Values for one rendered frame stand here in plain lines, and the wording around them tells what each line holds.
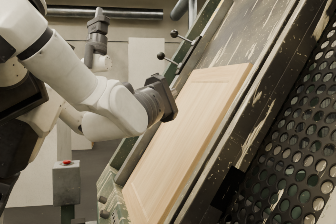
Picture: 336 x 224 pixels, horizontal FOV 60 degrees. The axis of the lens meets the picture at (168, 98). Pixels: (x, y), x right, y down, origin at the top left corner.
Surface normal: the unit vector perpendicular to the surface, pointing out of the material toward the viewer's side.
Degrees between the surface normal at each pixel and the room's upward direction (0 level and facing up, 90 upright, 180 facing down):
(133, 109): 78
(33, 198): 90
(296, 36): 90
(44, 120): 101
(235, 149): 90
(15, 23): 74
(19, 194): 90
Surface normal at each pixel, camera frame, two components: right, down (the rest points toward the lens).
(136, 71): 0.15, 0.05
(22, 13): 0.42, -0.29
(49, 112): 0.84, 0.22
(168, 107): 0.81, -0.29
